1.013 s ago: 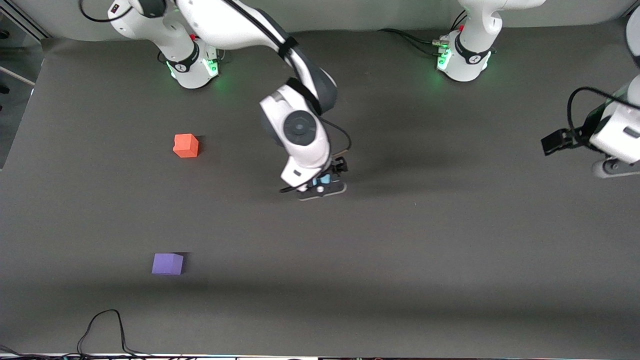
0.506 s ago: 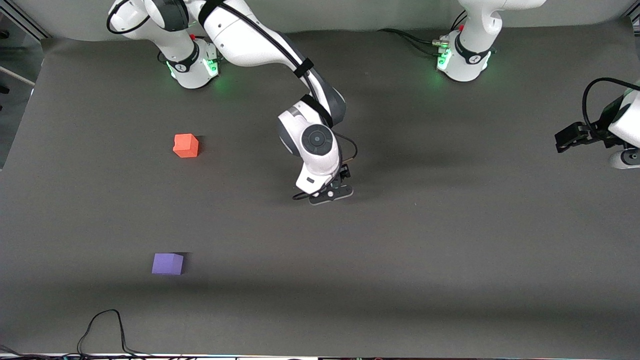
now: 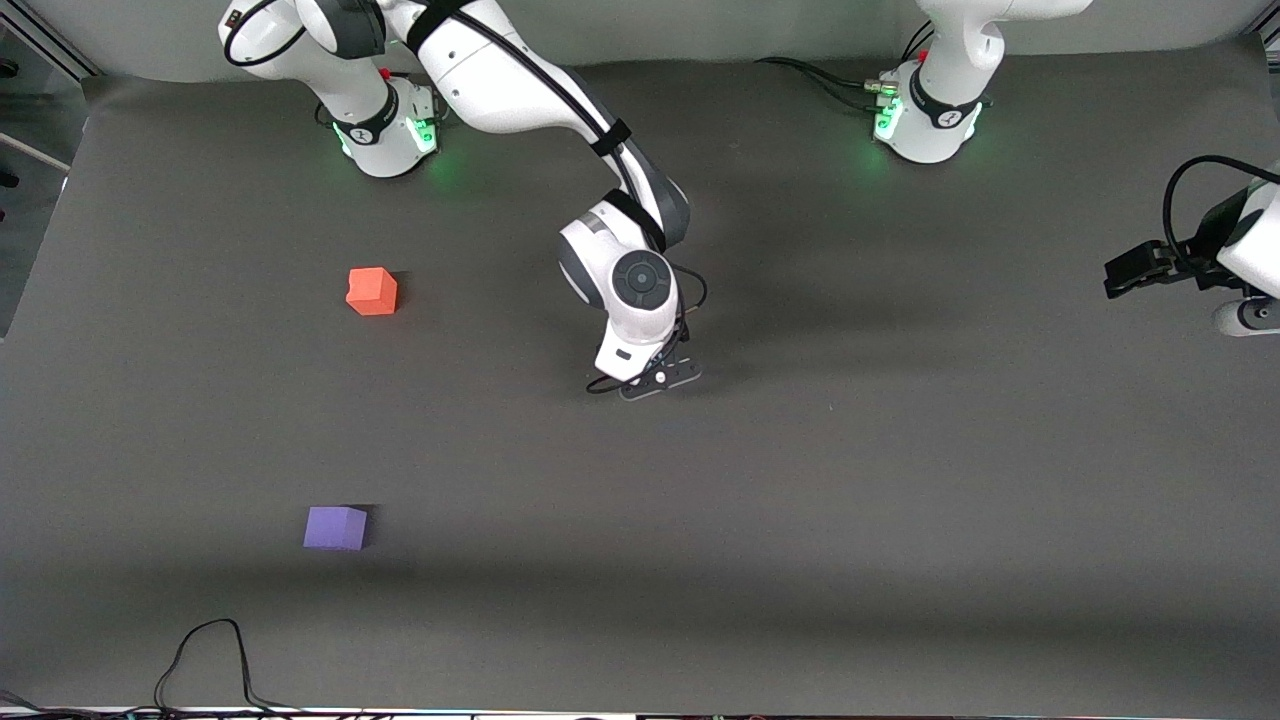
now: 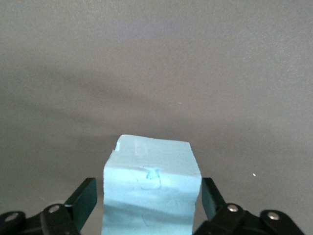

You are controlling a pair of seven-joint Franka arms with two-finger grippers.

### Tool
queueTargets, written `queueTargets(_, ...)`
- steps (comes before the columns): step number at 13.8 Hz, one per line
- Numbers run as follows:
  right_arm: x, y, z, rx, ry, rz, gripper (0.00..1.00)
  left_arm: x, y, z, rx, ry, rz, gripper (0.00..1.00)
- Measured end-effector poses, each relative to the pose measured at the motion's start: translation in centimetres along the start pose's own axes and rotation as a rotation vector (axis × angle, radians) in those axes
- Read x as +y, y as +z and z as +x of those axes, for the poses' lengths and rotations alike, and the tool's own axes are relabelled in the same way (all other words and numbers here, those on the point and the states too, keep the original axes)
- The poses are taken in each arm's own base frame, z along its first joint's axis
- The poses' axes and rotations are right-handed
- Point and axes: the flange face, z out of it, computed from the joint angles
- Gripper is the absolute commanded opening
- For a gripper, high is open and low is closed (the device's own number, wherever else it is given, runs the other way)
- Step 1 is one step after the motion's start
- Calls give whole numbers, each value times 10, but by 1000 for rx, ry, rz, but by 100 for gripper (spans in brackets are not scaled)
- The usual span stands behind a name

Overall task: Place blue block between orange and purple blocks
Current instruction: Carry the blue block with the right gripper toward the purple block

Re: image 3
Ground purple foam block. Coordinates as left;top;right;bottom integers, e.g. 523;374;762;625
303;506;369;552

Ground orange foam block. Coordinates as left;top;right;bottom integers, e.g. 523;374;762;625
346;267;399;317

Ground dark grey table mat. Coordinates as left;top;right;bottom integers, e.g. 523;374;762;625
0;40;1280;716

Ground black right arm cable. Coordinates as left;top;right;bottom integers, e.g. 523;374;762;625
222;0;711;396

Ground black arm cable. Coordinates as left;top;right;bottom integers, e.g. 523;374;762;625
1162;155;1280;276
222;0;711;396

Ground thin black looped cable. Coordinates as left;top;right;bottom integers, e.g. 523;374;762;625
0;618;331;720

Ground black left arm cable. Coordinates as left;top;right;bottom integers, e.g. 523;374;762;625
1162;155;1280;276

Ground long black left base cable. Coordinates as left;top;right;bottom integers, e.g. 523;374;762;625
755;56;891;101

